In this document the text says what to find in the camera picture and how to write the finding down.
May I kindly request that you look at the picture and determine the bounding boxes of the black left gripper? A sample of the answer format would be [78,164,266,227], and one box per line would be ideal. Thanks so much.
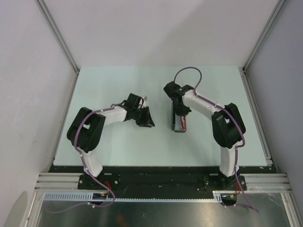
[133,105,154,127]

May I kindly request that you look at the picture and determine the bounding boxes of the red sunglasses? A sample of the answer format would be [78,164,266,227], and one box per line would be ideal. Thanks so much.
[180,116,187,131]

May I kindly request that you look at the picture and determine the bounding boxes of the dark green glasses case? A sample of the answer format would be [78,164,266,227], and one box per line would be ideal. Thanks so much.
[171,104,186,133]

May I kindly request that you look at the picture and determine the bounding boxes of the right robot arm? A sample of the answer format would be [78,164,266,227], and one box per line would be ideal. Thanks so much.
[163,81,246,190]

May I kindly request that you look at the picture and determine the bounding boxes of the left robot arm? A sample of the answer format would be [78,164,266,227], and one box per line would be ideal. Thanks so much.
[67,93,155,189]

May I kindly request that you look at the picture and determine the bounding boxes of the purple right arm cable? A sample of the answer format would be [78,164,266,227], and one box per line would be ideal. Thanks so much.
[174,67,260,213]

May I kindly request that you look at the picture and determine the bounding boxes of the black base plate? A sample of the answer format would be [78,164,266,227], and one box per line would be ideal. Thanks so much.
[49,165,277,197]

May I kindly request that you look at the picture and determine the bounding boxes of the aluminium front rail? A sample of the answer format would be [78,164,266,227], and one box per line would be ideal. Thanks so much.
[35,173,292,193]

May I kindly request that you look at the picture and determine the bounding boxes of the grey slotted cable duct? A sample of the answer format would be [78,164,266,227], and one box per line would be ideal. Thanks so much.
[44,191,237,202]

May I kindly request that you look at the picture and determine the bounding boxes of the right aluminium frame post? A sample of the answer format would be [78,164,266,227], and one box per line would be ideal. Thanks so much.
[242,0,289,72]

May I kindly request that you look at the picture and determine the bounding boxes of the aluminium frame post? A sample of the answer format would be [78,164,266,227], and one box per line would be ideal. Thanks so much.
[242,0,289,72]
[35,0,80,75]

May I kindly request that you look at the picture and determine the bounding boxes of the left aluminium frame post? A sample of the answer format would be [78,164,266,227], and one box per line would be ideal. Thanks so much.
[35,0,80,75]

